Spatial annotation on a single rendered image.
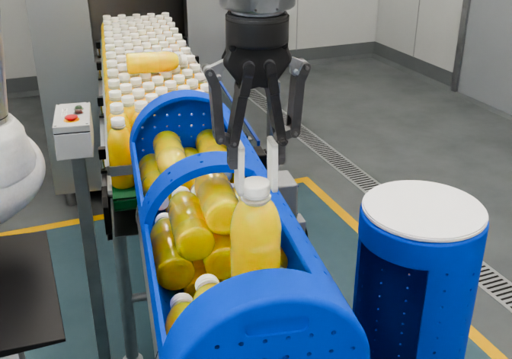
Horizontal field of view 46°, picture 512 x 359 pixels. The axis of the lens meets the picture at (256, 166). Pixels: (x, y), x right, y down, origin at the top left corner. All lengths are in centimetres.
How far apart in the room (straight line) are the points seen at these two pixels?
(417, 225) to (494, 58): 411
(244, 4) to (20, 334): 70
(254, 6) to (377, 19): 614
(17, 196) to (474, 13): 474
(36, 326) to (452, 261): 82
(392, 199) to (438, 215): 11
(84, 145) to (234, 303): 106
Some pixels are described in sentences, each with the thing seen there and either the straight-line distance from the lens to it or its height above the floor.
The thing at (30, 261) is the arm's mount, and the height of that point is 101.
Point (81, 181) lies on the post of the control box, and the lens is 189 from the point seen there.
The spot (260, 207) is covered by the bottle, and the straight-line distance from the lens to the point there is 81.
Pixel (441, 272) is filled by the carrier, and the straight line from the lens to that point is 136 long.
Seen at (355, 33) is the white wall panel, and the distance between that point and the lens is 671.
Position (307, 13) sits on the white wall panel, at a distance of 639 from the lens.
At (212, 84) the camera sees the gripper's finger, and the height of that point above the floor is 148.
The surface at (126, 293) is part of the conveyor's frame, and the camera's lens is 232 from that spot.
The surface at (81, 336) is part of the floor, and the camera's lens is 271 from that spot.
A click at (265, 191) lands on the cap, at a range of 80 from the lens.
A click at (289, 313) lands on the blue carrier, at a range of 79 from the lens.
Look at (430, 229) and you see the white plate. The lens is 134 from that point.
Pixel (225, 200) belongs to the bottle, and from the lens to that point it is 107.
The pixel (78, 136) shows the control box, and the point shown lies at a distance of 175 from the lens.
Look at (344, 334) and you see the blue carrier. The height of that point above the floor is 116.
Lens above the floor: 170
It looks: 25 degrees down
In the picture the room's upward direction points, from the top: straight up
